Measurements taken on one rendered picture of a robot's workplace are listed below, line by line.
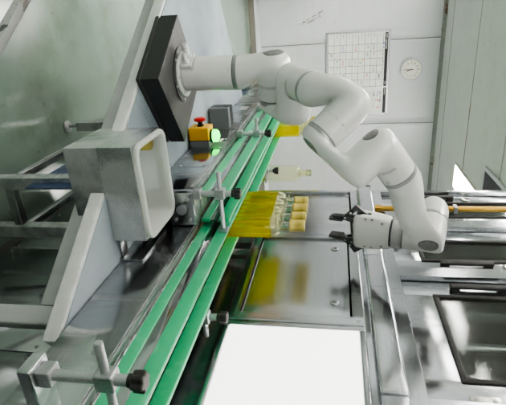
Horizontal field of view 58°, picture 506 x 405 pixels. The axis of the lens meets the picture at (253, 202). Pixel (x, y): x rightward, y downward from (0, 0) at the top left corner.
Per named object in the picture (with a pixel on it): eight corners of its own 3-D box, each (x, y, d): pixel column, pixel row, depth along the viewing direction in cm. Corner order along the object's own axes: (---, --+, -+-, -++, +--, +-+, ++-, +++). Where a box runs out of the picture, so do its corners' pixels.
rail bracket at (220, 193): (197, 233, 121) (242, 234, 119) (189, 173, 115) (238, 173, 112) (200, 227, 124) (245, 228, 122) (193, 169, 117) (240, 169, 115)
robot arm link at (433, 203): (447, 222, 107) (450, 194, 113) (401, 217, 112) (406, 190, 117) (443, 260, 118) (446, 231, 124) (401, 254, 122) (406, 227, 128)
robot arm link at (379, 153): (382, 149, 117) (340, 189, 117) (337, 87, 108) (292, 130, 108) (422, 165, 102) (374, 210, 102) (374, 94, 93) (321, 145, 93)
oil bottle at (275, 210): (214, 228, 139) (283, 229, 136) (211, 211, 137) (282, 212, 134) (218, 220, 145) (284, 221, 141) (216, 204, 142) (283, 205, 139)
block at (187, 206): (171, 227, 122) (196, 227, 120) (166, 194, 118) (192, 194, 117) (175, 220, 125) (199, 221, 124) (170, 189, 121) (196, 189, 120)
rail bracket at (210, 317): (171, 339, 105) (227, 343, 103) (167, 315, 102) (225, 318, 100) (177, 329, 109) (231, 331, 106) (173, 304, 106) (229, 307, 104)
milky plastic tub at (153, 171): (116, 241, 104) (152, 242, 102) (96, 147, 95) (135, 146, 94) (144, 210, 120) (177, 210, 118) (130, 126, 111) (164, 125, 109)
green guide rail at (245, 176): (201, 222, 125) (229, 222, 123) (201, 218, 124) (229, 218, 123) (276, 100, 283) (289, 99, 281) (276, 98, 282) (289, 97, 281)
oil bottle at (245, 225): (209, 237, 134) (280, 238, 130) (206, 219, 132) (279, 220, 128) (213, 228, 139) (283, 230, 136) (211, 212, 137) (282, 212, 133)
